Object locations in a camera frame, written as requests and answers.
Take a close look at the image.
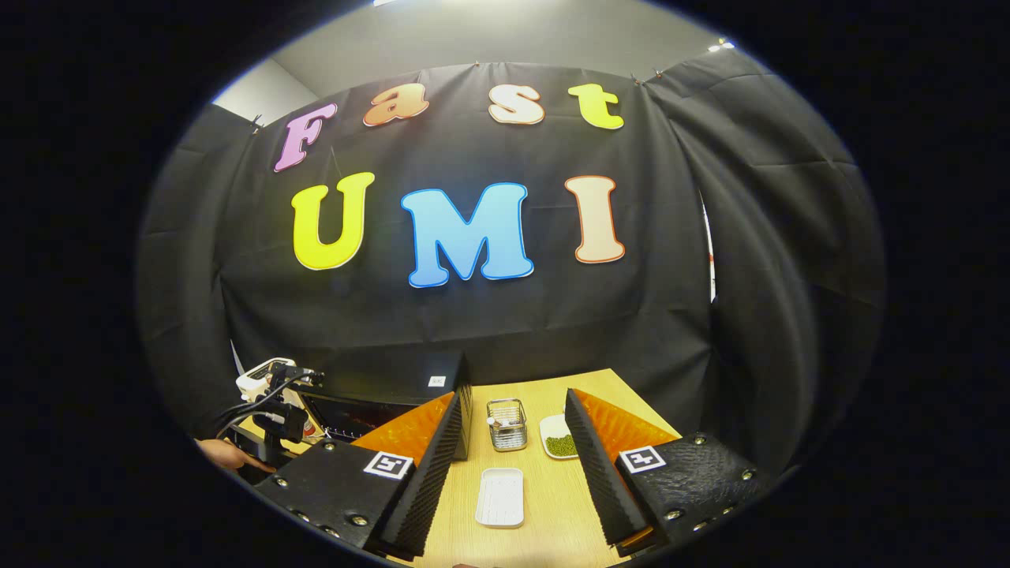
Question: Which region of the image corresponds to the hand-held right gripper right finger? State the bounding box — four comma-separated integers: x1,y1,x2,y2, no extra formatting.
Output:
563,387,772,557

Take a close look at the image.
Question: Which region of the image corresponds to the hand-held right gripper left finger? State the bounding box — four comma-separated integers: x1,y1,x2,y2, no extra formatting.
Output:
252,390,465,562

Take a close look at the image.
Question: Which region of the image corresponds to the black electric oven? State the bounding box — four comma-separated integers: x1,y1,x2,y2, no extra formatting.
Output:
296,351,474,462

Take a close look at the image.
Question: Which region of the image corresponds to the white rectangular tray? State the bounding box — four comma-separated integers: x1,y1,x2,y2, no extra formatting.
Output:
475,467,526,529

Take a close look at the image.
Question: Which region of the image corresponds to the white divided plate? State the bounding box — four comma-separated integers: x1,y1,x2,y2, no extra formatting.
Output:
539,413,581,461

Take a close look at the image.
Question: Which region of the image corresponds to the black backdrop cloth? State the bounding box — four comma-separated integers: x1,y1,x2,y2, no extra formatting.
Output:
136,49,886,474

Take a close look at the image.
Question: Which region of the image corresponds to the black cable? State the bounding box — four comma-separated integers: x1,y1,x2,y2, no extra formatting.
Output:
215,372,312,440

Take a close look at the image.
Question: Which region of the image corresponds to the metal wire basket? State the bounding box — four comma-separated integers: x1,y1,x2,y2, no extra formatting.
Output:
485,398,529,453

